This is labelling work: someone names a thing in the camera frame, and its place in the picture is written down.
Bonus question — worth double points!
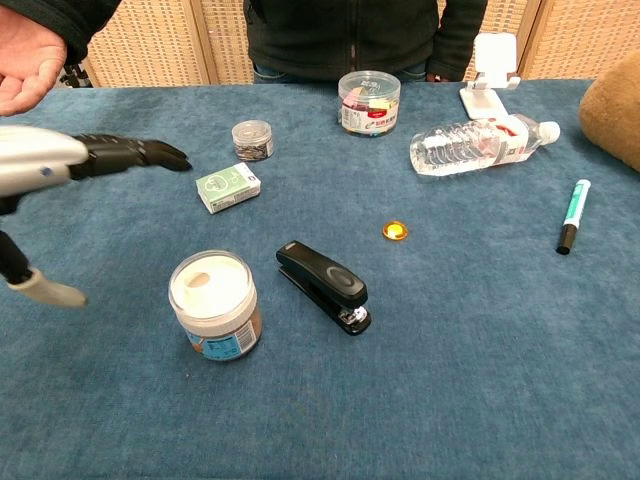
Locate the blue felt table mat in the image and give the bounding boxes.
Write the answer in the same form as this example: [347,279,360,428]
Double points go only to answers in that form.
[0,78,640,480]

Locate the wicker folding screen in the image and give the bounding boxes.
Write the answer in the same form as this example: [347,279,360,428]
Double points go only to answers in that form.
[58,0,640,89]

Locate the small round gold cap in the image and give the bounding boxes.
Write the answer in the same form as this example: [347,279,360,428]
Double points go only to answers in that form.
[382,218,410,241]

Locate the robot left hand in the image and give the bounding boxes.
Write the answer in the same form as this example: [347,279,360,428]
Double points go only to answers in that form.
[0,124,194,308]

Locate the black stapler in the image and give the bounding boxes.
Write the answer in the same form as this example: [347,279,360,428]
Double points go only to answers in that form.
[275,240,373,337]

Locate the white phone stand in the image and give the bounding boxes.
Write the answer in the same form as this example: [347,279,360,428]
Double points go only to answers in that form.
[459,32,523,121]

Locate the white round jar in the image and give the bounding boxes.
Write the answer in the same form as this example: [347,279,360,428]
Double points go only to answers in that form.
[168,249,264,362]

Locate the person right hand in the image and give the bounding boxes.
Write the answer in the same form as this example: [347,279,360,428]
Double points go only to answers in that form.
[0,4,69,118]

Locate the person right forearm black sleeve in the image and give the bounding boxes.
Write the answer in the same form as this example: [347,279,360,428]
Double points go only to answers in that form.
[19,0,124,66]

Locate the brown capybara plush toy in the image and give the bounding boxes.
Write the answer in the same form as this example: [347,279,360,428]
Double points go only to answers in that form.
[578,63,640,174]

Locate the black tripod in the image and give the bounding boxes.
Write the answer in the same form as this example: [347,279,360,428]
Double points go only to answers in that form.
[58,62,96,89]

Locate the green and white small box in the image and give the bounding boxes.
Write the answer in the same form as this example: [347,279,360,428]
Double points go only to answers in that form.
[195,162,262,215]

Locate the clear jar of coloured clips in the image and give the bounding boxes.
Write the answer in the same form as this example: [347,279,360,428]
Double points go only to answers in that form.
[337,70,403,138]

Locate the person torso black jacket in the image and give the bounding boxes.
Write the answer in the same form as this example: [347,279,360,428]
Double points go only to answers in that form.
[243,0,442,84]

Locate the clear plastic water bottle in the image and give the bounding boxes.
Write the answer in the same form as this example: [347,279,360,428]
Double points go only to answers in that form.
[409,113,562,178]

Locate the black teal marker pen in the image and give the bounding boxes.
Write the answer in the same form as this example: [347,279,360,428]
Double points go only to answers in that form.
[556,179,593,257]

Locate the small clear jar metal clips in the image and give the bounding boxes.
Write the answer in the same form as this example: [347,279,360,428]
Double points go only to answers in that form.
[231,119,275,163]

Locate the person left forearm black sleeve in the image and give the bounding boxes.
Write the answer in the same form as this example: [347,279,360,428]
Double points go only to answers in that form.
[426,0,489,83]

